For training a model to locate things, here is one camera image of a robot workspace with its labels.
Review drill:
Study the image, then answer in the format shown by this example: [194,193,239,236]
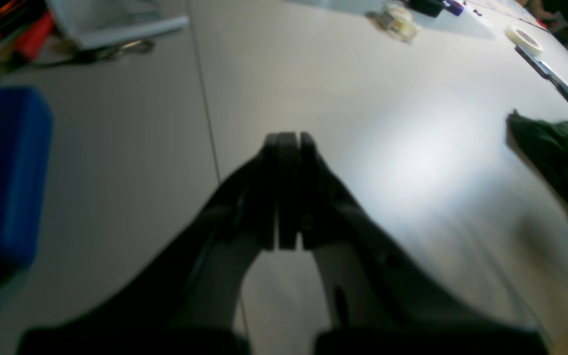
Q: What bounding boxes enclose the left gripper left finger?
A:
[18,133,290,355]

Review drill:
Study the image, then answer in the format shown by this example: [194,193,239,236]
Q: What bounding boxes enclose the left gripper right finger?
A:
[286,133,546,355]

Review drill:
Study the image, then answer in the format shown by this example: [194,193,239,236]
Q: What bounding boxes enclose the dark green t-shirt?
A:
[506,111,568,247]

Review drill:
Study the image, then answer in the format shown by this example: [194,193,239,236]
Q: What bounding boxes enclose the blue box with black knob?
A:
[0,87,53,285]

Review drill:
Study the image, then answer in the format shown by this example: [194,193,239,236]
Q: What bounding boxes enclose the grey usb hub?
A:
[515,45,555,79]

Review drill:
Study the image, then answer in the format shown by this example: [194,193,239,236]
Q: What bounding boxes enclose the clear tape rolls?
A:
[375,0,420,43]

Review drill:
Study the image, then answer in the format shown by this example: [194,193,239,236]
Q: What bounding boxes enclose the rolled paper sheet with drawing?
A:
[45,0,189,50]

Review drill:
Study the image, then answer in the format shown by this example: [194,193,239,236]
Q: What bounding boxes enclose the white tape roll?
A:
[503,25,545,56]

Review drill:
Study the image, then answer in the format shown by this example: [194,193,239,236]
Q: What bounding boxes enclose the purple tape roll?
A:
[442,0,466,16]

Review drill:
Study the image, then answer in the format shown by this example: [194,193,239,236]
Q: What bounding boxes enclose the black action camera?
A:
[408,0,446,18]

